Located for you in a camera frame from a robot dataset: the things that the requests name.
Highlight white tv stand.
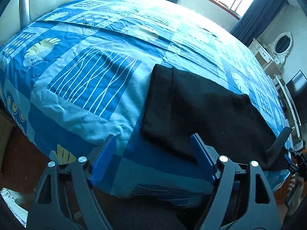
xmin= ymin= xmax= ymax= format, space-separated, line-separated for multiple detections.
xmin=274 ymin=74 xmax=302 ymax=140

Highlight person's right hand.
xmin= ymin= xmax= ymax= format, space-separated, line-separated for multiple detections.
xmin=286 ymin=173 xmax=305 ymax=217

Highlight black flat screen television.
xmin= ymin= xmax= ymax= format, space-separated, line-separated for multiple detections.
xmin=286 ymin=70 xmax=307 ymax=125

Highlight black studded pants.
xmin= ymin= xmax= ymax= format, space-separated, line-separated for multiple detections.
xmin=141 ymin=64 xmax=288 ymax=171

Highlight blue patterned bed sheet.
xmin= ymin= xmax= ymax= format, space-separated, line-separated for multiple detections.
xmin=1 ymin=0 xmax=286 ymax=206

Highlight right dark blue curtain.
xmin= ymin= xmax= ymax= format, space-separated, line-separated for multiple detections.
xmin=230 ymin=0 xmax=287 ymax=46

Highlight white oval vanity mirror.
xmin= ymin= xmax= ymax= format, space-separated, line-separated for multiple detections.
xmin=268 ymin=32 xmax=294 ymax=65

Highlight white dressing table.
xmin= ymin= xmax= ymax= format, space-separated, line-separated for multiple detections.
xmin=249 ymin=39 xmax=283 ymax=79

